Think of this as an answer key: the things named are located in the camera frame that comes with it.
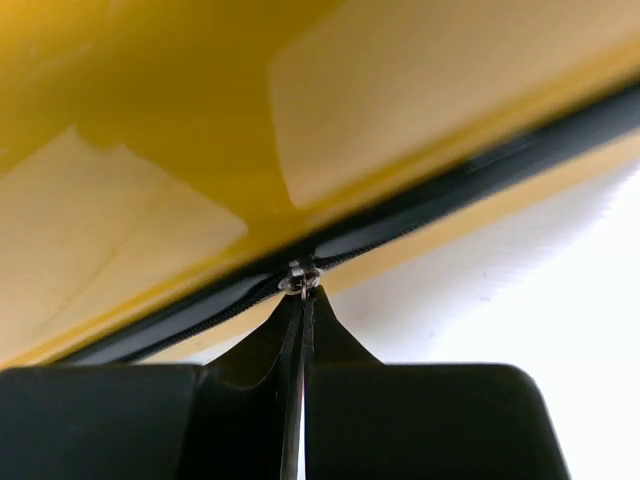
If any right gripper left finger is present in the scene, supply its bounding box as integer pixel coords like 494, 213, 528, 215
1, 297, 303, 479

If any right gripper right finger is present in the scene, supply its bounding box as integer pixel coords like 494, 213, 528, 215
303, 288, 569, 479

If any yellow hard-shell suitcase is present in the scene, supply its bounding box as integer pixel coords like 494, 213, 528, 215
1, 1, 639, 367

